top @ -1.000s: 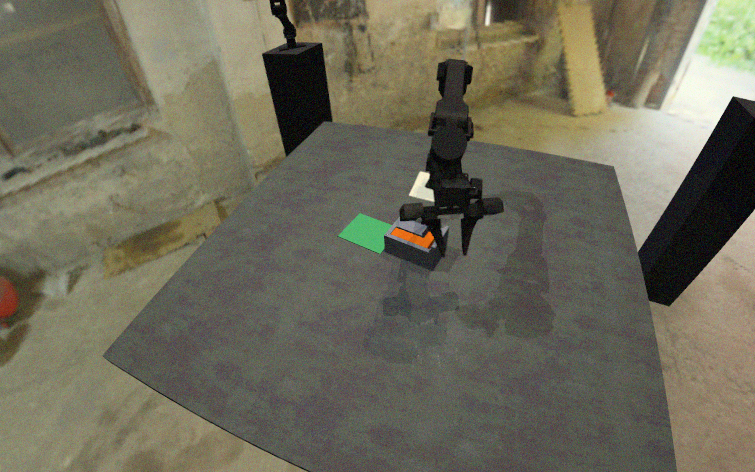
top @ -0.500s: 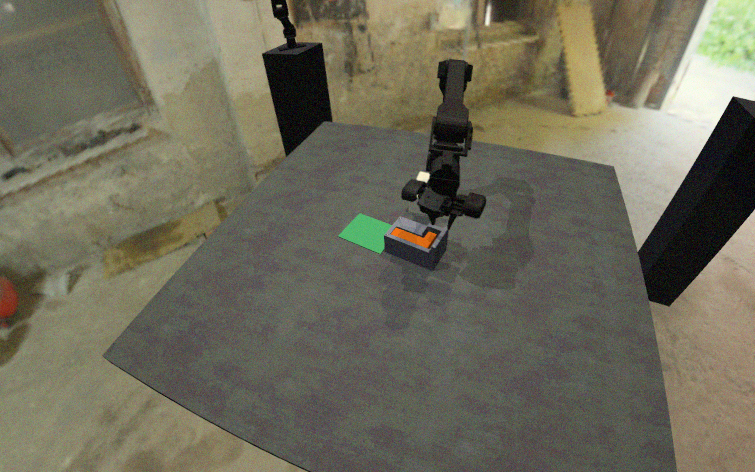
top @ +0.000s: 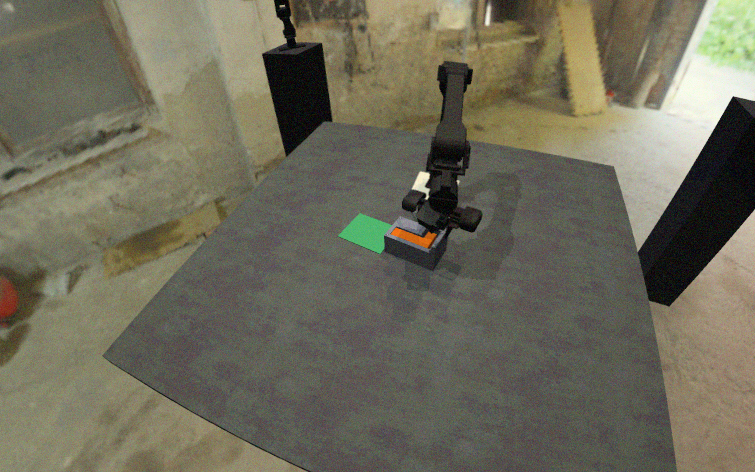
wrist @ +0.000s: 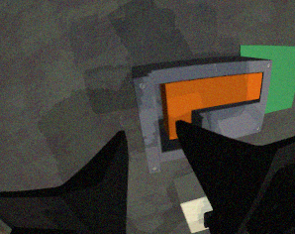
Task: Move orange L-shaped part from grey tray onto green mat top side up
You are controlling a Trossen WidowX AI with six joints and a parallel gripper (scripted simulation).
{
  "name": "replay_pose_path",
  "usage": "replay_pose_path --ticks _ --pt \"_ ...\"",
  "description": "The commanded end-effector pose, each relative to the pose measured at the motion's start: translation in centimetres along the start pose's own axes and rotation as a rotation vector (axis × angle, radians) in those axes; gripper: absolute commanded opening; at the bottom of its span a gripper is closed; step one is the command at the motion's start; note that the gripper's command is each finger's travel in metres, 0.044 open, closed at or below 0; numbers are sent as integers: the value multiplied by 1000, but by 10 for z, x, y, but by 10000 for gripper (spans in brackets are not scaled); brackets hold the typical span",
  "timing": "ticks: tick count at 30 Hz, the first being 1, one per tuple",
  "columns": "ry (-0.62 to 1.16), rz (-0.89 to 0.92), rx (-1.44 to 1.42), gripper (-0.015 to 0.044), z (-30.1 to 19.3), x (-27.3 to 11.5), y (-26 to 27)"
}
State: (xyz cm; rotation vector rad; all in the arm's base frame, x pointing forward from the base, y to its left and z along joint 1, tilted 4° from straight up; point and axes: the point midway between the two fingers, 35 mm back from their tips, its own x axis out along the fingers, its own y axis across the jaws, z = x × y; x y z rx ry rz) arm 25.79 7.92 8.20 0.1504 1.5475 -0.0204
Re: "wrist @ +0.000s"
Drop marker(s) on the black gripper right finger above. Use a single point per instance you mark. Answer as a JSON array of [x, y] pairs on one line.
[[233, 174]]

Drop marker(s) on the orange l-shaped part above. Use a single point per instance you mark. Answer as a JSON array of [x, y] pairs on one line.
[[178, 98]]

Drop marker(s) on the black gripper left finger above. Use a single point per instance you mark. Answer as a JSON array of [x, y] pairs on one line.
[[93, 201]]

